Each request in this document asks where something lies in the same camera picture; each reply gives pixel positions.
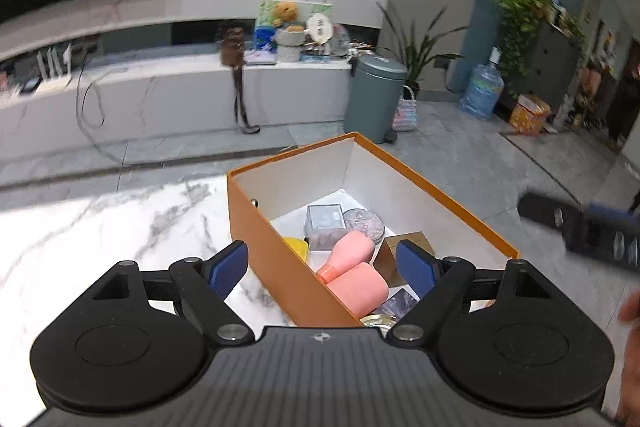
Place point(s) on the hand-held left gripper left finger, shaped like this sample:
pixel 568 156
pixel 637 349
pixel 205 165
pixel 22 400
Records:
pixel 227 269

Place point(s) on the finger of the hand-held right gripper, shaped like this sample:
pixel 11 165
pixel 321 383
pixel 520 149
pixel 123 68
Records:
pixel 612 212
pixel 545 209

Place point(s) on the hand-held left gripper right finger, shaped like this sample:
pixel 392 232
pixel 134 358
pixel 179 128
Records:
pixel 417 269

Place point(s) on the olive gold cube box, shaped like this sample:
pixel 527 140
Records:
pixel 390 257

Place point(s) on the dark printed packet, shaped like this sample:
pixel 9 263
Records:
pixel 397 304

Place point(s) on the orange cardboard box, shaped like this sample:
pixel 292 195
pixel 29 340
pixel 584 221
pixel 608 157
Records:
pixel 270 227

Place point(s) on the pink cylindrical bottle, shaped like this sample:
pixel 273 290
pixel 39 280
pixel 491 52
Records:
pixel 360 292

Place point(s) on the gold round tin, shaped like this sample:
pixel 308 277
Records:
pixel 377 321

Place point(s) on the peach lotion bottle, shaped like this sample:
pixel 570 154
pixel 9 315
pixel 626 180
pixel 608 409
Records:
pixel 350 252

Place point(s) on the glittery round compact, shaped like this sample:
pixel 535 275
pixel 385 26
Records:
pixel 365 222

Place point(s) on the yellow bulb-shaped bottle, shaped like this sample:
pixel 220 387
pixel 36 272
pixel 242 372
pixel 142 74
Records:
pixel 297 249

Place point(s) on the clear plastic cube box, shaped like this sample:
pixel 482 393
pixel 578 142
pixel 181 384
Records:
pixel 325 222

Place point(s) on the person's right hand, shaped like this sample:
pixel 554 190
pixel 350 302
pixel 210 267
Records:
pixel 631 382

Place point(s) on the yellow cardboard carton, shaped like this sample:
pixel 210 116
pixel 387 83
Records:
pixel 530 117

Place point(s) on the blue water jug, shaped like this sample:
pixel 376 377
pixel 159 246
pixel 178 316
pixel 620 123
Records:
pixel 482 92

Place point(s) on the grey cabinet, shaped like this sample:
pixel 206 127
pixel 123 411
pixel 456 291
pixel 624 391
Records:
pixel 555 62

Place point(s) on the pastel woven bag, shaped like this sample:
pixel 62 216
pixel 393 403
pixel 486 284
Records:
pixel 404 112

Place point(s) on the grey trash bin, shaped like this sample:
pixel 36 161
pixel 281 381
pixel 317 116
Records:
pixel 372 97

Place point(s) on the leafy green plant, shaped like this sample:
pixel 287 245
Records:
pixel 522 12

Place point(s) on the long leaf potted plant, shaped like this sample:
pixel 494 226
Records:
pixel 415 52

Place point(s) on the white woven basket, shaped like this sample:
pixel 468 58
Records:
pixel 290 37
pixel 289 53

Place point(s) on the round white hand fan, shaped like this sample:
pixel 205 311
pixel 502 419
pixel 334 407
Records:
pixel 319 28

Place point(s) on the white router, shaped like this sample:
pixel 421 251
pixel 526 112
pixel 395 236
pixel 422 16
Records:
pixel 52 79

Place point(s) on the teddy bear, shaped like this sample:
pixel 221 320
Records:
pixel 285 14

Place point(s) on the green painted picture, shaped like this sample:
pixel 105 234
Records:
pixel 265 9

